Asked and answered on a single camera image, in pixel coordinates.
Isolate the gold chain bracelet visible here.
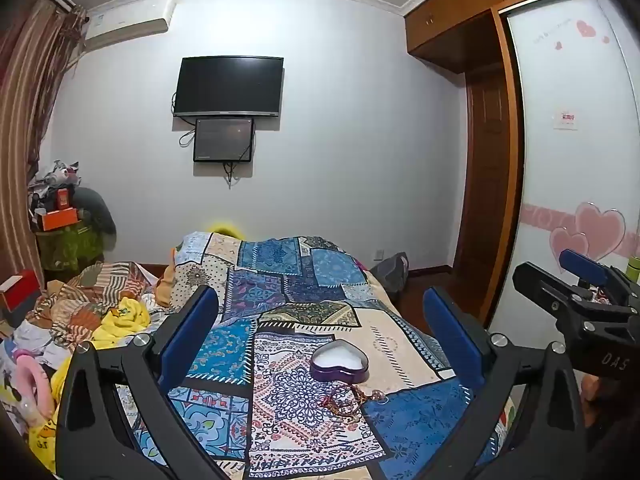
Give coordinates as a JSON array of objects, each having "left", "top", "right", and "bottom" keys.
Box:
[{"left": 344, "top": 384, "right": 375, "bottom": 424}]

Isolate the yellow printed cloth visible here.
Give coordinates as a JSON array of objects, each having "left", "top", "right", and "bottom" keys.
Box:
[{"left": 27, "top": 360, "right": 72, "bottom": 472}]

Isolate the wall-mounted black television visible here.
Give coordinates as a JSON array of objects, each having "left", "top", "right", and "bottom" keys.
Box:
[{"left": 173, "top": 56, "right": 285, "bottom": 119}]

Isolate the green bag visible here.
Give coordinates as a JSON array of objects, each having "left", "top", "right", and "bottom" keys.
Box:
[{"left": 37, "top": 222, "right": 106, "bottom": 274}]

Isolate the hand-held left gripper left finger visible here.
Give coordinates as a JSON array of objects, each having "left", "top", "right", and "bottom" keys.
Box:
[{"left": 54, "top": 284, "right": 251, "bottom": 480}]

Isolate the brown striped curtain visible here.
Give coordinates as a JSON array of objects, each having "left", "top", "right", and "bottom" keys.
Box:
[{"left": 0, "top": 0, "right": 90, "bottom": 283}]

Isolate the striped orange bedding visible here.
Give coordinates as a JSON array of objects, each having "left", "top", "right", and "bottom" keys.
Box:
[{"left": 29, "top": 260, "right": 174, "bottom": 343}]

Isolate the orange box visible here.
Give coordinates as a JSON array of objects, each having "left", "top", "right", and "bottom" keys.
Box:
[{"left": 39, "top": 207, "right": 81, "bottom": 232}]

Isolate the red braided bracelet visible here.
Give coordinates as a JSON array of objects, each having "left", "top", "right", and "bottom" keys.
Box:
[{"left": 321, "top": 392, "right": 352, "bottom": 415}]

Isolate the small wall-mounted black monitor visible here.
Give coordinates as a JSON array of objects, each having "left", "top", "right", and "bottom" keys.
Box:
[{"left": 193, "top": 117, "right": 256, "bottom": 164}]

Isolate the red box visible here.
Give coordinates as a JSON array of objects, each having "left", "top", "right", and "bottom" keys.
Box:
[{"left": 0, "top": 268, "right": 42, "bottom": 314}]

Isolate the white air conditioner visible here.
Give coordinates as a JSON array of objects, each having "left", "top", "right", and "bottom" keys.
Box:
[{"left": 39, "top": 0, "right": 177, "bottom": 52}]

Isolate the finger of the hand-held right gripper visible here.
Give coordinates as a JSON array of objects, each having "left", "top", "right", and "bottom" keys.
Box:
[
  {"left": 512, "top": 261, "right": 609, "bottom": 332},
  {"left": 558, "top": 248, "right": 640, "bottom": 309}
]

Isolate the wooden overhead cabinet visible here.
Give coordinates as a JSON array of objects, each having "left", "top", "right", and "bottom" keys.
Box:
[{"left": 404, "top": 0, "right": 609, "bottom": 74}]

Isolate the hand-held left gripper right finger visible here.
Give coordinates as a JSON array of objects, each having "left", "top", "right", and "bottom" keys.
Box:
[{"left": 422, "top": 286, "right": 588, "bottom": 480}]

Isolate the person's right hand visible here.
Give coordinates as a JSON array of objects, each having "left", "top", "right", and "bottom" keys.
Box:
[{"left": 580, "top": 374, "right": 618, "bottom": 412}]

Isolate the pile of small toys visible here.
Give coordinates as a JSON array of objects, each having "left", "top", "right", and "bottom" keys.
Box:
[{"left": 29, "top": 159, "right": 82, "bottom": 197}]

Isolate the patchwork printed blanket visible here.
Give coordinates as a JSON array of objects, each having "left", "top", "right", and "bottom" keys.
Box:
[{"left": 131, "top": 231, "right": 512, "bottom": 480}]

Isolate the purple heart-shaped tin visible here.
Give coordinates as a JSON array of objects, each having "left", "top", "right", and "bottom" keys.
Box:
[{"left": 310, "top": 339, "right": 371, "bottom": 384}]

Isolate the brown wooden door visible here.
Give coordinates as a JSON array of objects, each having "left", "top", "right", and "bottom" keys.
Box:
[{"left": 452, "top": 67, "right": 512, "bottom": 332}]

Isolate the dark bag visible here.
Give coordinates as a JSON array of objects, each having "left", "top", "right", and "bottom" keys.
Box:
[{"left": 369, "top": 252, "right": 410, "bottom": 297}]

